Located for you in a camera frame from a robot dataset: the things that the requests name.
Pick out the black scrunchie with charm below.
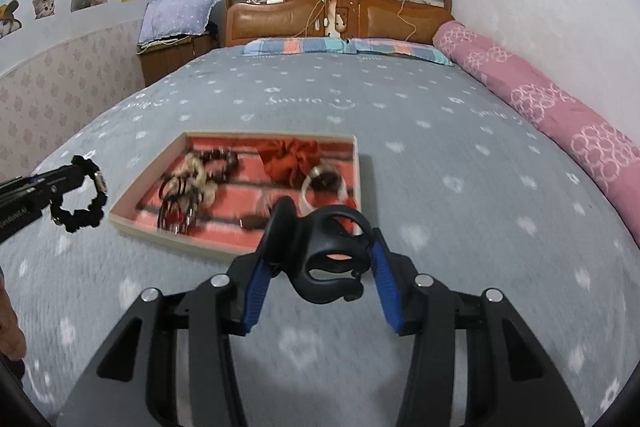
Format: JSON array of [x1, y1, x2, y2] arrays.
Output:
[[50, 155, 107, 234]]

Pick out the cream flower scrunchie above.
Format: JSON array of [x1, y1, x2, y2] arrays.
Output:
[[178, 153, 218, 207]]

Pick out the black hair claw clip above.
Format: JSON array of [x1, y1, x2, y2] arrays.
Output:
[[250, 197, 374, 305]]

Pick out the gold watch white strap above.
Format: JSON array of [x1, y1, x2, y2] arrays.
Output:
[[299, 163, 352, 218]]

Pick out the beige jewelry tray red lining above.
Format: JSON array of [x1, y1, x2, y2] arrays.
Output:
[[108, 130, 362, 264]]

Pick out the person left hand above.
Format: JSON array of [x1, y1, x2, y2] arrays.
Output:
[[0, 274, 26, 362]]

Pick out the grey patterned bedspread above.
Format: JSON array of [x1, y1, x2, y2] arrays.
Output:
[[1, 49, 639, 426]]

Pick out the wooden nightstand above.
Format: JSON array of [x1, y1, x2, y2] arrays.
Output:
[[138, 34, 219, 87]]

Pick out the orange red scrunchie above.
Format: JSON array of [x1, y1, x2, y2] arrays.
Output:
[[256, 138, 321, 190]]

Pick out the lavender dotted cushion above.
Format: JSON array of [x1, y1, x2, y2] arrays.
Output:
[[138, 0, 217, 46]]

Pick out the pink rolled quilt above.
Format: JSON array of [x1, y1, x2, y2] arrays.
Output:
[[434, 20, 640, 239]]

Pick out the right plaid pillow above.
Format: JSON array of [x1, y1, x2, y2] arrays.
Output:
[[349, 38, 454, 67]]

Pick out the plaid pillow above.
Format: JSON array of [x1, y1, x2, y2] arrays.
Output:
[[349, 38, 454, 67], [243, 37, 357, 56]]

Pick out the left plaid pillow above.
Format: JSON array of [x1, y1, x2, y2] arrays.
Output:
[[243, 37, 357, 56]]

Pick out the wooden leather headboard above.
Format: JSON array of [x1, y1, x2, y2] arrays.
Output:
[[222, 0, 454, 46]]

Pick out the black hair tie red beads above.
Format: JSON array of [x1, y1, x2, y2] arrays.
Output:
[[157, 197, 198, 234]]

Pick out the brown teardrop pendant black cord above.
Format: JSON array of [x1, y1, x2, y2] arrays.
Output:
[[238, 193, 277, 230]]

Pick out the brown wooden bead bracelet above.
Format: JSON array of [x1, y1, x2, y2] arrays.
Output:
[[192, 146, 241, 183]]

